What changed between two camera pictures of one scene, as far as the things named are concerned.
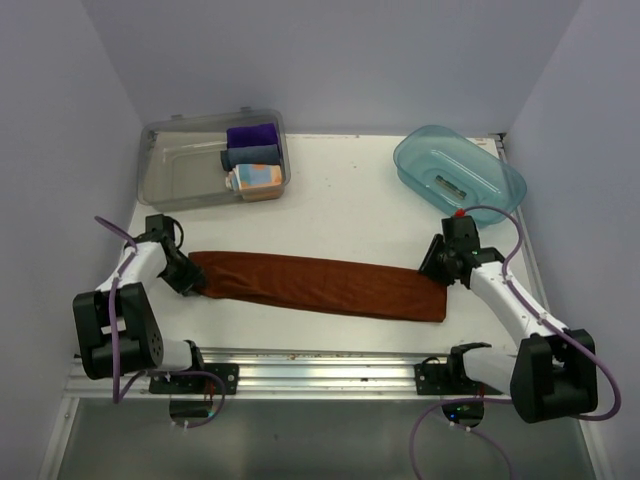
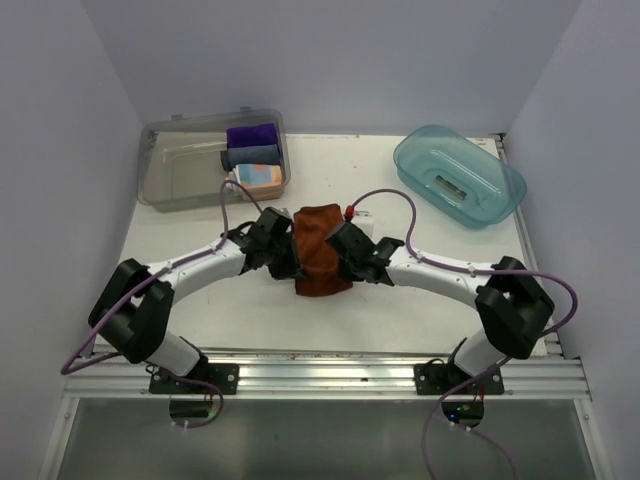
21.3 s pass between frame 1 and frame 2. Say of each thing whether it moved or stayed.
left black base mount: stayed
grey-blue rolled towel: stayed
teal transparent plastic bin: stayed
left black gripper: moved
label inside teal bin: stayed
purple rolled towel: stayed
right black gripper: moved
